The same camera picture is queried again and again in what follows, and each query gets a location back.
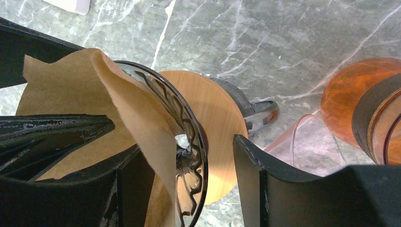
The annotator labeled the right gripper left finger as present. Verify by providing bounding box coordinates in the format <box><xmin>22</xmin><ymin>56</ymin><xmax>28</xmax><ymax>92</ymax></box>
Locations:
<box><xmin>0</xmin><ymin>146</ymin><xmax>155</xmax><ymax>227</ymax></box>

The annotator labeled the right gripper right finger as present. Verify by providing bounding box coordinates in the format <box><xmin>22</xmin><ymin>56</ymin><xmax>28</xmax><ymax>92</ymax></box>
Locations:
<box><xmin>233</xmin><ymin>135</ymin><xmax>401</xmax><ymax>227</ymax></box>

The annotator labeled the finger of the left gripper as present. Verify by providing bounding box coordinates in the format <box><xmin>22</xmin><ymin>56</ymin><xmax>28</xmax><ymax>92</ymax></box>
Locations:
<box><xmin>0</xmin><ymin>114</ymin><xmax>115</xmax><ymax>180</ymax></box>
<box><xmin>0</xmin><ymin>18</ymin><xmax>84</xmax><ymax>88</ymax></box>

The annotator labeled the pink glass dripper cone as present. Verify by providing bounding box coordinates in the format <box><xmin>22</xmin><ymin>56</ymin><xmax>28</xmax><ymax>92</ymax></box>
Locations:
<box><xmin>263</xmin><ymin>114</ymin><xmax>346</xmax><ymax>176</ymax></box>

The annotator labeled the grey ribbed glass dripper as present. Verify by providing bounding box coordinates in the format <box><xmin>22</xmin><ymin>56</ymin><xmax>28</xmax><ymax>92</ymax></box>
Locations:
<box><xmin>116</xmin><ymin>61</ymin><xmax>209</xmax><ymax>227</ymax></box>

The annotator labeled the brown paper coffee filter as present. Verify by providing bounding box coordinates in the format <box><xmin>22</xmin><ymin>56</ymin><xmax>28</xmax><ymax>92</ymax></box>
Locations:
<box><xmin>17</xmin><ymin>48</ymin><xmax>176</xmax><ymax>227</ymax></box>

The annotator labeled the wooden dripper ring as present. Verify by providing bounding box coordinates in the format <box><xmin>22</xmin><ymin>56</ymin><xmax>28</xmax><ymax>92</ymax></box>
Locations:
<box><xmin>158</xmin><ymin>70</ymin><xmax>249</xmax><ymax>206</ymax></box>

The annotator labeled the white square adapter box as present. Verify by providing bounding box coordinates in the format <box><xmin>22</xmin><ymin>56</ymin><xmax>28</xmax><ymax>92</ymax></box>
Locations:
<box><xmin>44</xmin><ymin>0</ymin><xmax>91</xmax><ymax>15</ymax></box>

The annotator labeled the orange glass carafe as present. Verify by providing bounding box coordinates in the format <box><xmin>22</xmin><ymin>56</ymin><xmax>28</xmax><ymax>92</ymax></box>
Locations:
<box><xmin>321</xmin><ymin>57</ymin><xmax>401</xmax><ymax>165</ymax></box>

